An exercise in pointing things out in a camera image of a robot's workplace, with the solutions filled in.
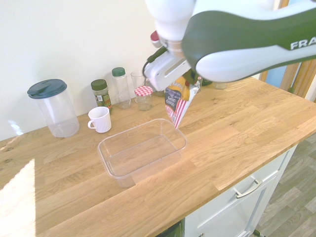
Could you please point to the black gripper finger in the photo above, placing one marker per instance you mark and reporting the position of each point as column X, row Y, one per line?
column 191, row 76

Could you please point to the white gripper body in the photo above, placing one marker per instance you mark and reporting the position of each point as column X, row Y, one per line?
column 163, row 71

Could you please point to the red white chip bag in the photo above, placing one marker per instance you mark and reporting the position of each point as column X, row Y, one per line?
column 179, row 103

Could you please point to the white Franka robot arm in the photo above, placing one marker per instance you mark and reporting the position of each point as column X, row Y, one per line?
column 234, row 32

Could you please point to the clear plastic rectangular container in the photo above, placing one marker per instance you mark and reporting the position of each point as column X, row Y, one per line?
column 143, row 150

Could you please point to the dark green shaker bottle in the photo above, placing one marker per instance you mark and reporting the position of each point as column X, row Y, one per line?
column 207, row 82

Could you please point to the tall glass mug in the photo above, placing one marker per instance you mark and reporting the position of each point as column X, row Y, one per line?
column 137, row 79

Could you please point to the clear glass tumbler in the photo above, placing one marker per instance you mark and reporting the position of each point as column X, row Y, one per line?
column 220, row 85

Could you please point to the glass jar red checked lid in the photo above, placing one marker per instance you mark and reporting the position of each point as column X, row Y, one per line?
column 143, row 97

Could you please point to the clear bottle green lid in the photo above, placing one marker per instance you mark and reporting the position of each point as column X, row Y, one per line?
column 121, row 89

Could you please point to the spice jar dark lid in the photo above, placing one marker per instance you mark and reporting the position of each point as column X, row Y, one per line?
column 102, row 96

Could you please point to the white ceramic mug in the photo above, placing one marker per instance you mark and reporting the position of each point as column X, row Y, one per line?
column 100, row 121

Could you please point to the clear pitcher blue lid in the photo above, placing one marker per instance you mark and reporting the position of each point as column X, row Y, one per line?
column 58, row 111

